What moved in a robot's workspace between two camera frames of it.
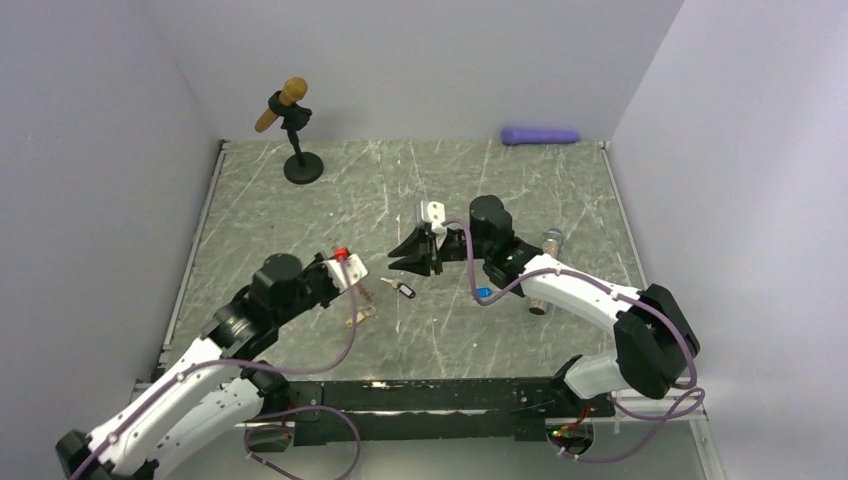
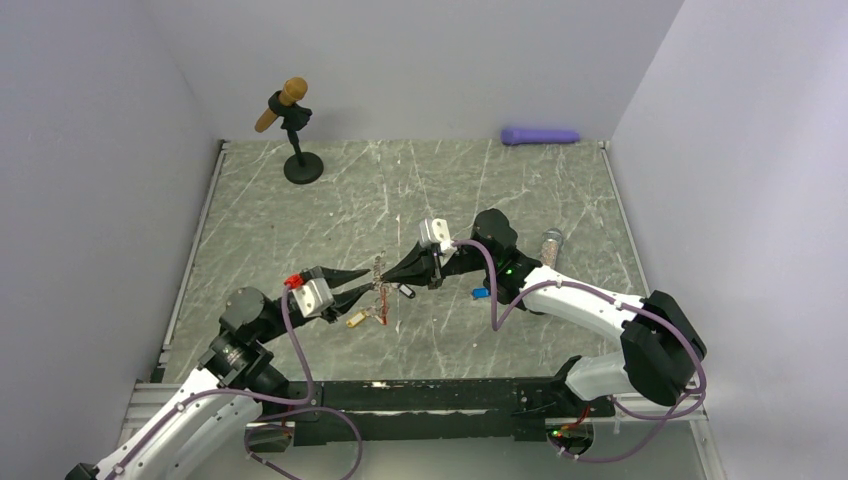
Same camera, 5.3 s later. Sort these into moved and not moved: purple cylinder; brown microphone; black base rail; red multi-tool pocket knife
Moved: red multi-tool pocket knife
Not moved: purple cylinder; brown microphone; black base rail
